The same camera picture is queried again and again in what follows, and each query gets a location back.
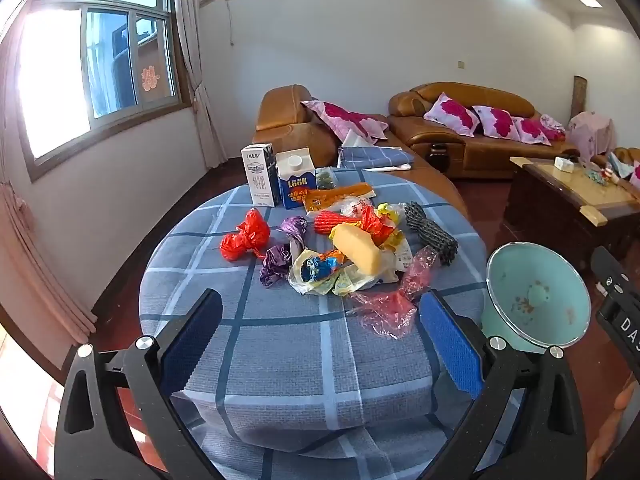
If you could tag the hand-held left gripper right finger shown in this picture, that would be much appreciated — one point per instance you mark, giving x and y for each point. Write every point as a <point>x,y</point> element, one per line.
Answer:
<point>450,345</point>

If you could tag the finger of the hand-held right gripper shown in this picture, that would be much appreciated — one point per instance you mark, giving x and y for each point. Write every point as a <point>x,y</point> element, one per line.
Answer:
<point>605,262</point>

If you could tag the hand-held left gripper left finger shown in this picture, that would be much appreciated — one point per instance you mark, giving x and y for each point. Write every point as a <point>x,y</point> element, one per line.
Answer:
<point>192,340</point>

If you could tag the teal enamel trash bin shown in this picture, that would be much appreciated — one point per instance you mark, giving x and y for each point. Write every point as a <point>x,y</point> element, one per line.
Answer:
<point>535,295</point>

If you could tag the purple foil wrapper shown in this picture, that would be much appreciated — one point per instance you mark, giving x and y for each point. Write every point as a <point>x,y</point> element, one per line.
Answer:
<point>275,266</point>

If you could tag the small orange blue wrapper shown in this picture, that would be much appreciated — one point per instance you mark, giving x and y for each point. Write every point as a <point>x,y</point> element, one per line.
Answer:
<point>320,265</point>

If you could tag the red striped wrapper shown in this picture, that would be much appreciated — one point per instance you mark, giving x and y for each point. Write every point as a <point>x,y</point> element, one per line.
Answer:
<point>330,221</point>

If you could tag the orange snack wrapper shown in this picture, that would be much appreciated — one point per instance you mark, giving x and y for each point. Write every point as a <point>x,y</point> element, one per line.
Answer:
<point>330,197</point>

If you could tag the person's right forearm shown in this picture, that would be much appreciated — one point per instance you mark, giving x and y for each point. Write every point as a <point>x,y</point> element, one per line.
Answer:
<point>617,420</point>

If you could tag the pink transparent plastic bag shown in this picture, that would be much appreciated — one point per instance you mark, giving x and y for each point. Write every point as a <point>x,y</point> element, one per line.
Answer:
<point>387,305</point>

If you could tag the dark wooden coffee table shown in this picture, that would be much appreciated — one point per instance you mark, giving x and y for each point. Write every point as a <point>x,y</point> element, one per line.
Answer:
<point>550,205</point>

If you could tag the glass candy dish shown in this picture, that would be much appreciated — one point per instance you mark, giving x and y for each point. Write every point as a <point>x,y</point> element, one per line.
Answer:
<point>595,176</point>

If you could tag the blue plaid tablecloth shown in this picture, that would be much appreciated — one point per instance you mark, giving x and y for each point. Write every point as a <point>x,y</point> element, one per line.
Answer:
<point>280,355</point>

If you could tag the pink rose armchair pillow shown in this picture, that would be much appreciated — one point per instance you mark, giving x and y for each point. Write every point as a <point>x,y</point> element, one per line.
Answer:
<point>635,174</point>

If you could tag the teal cloth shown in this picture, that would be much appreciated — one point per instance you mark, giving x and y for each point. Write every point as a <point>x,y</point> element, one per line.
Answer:
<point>619,166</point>

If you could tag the white snack packet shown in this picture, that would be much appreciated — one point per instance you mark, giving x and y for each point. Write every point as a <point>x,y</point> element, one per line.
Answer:
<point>404,256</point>

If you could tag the white tissue box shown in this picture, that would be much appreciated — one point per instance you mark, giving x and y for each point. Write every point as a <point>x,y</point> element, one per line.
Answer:
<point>565,164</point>

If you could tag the brown leather armchair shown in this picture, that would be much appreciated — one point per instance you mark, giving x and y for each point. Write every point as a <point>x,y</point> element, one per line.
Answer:
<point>627,152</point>

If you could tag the red plastic bag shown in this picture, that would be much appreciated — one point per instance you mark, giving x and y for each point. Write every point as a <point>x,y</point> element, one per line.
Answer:
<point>245,240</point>

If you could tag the black mesh net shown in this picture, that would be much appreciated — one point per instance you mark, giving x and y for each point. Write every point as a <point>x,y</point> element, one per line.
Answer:
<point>432,232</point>

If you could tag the pink cloth covered object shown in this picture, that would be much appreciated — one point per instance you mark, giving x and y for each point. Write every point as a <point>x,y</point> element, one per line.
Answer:
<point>592,132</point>

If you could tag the yellow foam packet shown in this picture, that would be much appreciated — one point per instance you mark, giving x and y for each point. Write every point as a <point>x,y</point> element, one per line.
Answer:
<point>357,251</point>

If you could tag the crumpled red orange wrapper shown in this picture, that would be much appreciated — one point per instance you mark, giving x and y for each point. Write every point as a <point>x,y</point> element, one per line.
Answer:
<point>374,226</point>

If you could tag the folded pink blanket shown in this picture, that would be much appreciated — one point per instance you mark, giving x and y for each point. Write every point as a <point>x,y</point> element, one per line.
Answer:
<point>554,127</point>

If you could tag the brown leather long sofa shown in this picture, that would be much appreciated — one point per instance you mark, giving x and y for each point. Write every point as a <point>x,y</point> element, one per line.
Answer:
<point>480,152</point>

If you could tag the white bag with red print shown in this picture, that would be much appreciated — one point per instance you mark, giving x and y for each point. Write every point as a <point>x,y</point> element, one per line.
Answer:
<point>356,206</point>

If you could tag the rolled brown mat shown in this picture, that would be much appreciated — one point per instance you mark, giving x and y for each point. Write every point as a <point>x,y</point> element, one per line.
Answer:
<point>580,95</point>

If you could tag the white milk carton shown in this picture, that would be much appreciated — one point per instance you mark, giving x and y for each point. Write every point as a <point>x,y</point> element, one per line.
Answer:
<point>257,175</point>

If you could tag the blue drink carton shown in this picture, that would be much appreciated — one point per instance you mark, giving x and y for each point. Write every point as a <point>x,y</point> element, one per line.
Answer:
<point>297,187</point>

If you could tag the folded blue plaid cloth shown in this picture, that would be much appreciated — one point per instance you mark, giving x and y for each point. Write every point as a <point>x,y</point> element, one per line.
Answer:
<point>375,157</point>

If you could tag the small green packet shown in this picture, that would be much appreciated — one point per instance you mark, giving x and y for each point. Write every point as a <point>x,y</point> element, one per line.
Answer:
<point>325,179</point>

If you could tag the white paper bag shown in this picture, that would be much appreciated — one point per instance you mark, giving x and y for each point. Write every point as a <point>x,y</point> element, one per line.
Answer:
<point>356,139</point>

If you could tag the brown leather chaise sofa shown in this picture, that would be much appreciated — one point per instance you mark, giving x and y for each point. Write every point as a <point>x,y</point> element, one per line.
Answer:
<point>290,125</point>

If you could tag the large pink rose pillow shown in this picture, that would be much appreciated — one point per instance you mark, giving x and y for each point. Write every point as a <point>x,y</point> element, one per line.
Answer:
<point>345,117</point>

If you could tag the pale pink curtain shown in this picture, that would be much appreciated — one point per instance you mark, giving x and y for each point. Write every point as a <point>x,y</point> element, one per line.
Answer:
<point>197,85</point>

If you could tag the square ceiling light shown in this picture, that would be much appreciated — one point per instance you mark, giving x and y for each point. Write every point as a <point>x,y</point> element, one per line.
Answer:
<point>589,0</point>

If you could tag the red window decal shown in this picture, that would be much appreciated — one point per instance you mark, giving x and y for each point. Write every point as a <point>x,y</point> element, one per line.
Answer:
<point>150,79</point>

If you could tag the sliding glass window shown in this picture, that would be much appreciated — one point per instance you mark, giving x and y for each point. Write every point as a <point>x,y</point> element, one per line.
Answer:
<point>105,60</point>

